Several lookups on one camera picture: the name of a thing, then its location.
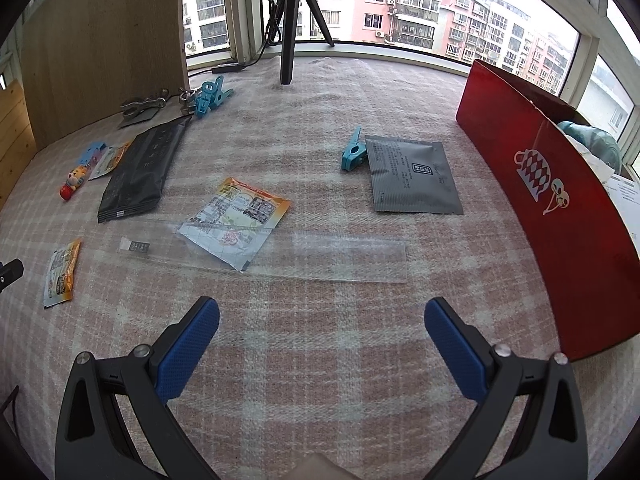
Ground silver metal clamp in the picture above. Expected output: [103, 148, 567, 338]
[120, 87, 168, 122]

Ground white papers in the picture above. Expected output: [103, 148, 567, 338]
[570, 135, 640, 241]

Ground black tripod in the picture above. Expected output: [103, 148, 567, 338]
[270, 0, 336, 86]

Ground black foil packet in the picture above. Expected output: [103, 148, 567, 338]
[96, 115, 193, 224]

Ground white window frame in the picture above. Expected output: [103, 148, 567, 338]
[182, 0, 640, 181]

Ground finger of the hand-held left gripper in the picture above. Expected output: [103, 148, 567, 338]
[0, 258, 24, 292]

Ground clear plastic bag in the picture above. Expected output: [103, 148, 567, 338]
[117, 217, 408, 285]

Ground light blue plastic clip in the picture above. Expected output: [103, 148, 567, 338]
[199, 76, 226, 101]
[341, 126, 369, 171]
[192, 89, 235, 119]

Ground red cardboard box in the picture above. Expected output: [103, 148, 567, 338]
[455, 58, 640, 362]

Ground wooden board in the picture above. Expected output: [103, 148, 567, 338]
[20, 0, 190, 151]

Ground light blue striped object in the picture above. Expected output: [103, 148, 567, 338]
[556, 120, 622, 173]

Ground small cartoon figure toy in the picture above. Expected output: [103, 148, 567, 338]
[59, 162, 91, 202]

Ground black power cable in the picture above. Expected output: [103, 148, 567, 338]
[240, 0, 282, 67]

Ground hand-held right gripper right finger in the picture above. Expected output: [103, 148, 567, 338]
[424, 296, 588, 480]

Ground orange white sachet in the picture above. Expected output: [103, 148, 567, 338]
[87, 141, 133, 181]
[176, 176, 292, 273]
[42, 237, 83, 309]

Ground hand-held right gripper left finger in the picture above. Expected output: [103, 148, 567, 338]
[54, 296, 221, 480]

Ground small metal clip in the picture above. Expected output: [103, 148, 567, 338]
[177, 87, 199, 116]

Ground plaid blanket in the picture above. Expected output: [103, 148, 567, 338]
[0, 55, 640, 480]

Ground wooden slat panel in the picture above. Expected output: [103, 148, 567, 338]
[0, 79, 38, 211]

